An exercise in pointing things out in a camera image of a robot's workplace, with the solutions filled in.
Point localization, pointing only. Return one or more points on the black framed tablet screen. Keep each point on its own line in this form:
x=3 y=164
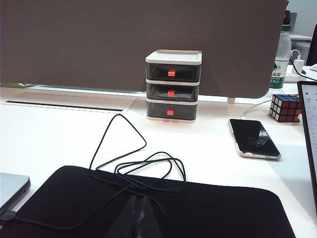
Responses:
x=310 y=124

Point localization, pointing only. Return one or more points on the white plug charger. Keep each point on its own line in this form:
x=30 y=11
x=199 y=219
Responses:
x=298 y=65

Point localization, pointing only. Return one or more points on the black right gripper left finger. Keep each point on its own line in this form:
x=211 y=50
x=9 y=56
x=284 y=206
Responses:
x=125 y=220

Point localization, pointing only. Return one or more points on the white power strip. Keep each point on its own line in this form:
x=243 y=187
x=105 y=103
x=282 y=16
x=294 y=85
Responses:
x=299 y=77

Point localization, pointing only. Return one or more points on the green label water bottle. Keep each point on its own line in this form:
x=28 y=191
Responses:
x=281 y=62

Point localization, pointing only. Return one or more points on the brown fabric desk divider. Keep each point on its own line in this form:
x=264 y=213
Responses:
x=99 y=44

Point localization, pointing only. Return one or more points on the three-drawer desk organizer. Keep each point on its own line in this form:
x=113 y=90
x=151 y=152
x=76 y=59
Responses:
x=173 y=86

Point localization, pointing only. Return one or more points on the black fabric desk mat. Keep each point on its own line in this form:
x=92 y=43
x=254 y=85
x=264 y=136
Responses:
x=210 y=210

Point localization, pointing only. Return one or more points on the black screen smartphone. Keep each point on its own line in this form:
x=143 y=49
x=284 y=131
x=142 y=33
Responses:
x=253 y=138

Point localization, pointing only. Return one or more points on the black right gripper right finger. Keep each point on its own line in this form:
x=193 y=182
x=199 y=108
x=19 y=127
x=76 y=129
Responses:
x=147 y=220

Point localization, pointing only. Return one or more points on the rubik's cube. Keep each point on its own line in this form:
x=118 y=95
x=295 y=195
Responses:
x=284 y=109

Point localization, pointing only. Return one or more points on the silver dell laptop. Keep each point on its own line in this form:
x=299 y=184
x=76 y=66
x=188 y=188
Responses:
x=12 y=188

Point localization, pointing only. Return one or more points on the white divider foot bracket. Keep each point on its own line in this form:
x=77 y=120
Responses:
x=231 y=100

